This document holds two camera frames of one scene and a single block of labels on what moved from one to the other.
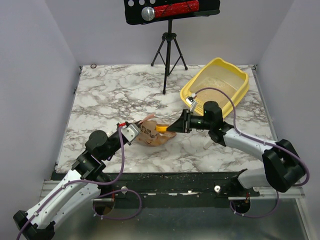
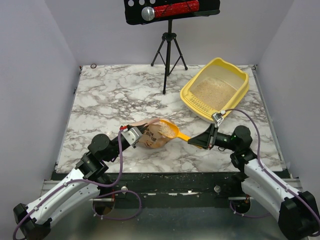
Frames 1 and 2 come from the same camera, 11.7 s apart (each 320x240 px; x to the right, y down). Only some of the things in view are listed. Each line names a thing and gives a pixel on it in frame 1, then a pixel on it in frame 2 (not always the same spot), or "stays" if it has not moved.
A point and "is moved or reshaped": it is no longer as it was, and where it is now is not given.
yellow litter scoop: x=161 y=128 is moved or reshaped
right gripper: x=186 y=121 → x=212 y=137
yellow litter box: x=219 y=74 stays
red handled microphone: x=148 y=13 stays
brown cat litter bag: x=148 y=134 is moved or reshaped
